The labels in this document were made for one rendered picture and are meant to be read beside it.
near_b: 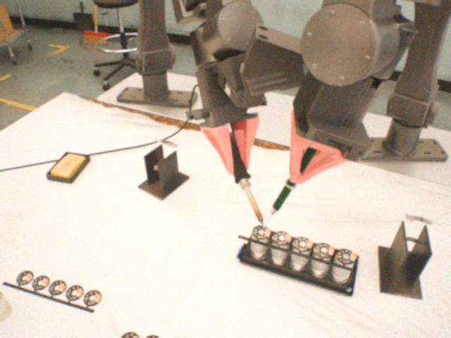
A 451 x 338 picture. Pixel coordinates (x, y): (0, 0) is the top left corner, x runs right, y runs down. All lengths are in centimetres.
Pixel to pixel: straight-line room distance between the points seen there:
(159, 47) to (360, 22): 62
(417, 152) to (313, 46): 56
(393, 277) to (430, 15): 38
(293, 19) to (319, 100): 282
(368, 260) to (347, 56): 37
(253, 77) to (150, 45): 50
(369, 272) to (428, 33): 37
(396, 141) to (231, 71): 45
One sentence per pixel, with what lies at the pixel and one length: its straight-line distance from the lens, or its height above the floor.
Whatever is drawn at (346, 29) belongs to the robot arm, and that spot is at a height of 110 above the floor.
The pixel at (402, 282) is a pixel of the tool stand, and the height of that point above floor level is 75.
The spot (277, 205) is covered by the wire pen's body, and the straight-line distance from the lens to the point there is 45.
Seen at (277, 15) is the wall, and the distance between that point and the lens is 318.
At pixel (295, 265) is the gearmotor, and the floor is 78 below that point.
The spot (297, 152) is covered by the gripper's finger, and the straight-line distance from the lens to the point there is 38.
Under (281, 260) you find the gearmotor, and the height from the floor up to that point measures 78.
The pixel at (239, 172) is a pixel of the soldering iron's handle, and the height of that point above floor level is 86.
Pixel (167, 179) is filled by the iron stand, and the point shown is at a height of 77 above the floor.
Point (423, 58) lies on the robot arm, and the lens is 65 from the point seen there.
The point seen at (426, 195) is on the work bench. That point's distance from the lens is 72.
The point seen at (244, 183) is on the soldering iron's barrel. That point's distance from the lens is 50.
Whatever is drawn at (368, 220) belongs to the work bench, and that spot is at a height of 75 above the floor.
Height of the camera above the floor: 117
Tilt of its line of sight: 38 degrees down
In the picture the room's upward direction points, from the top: straight up
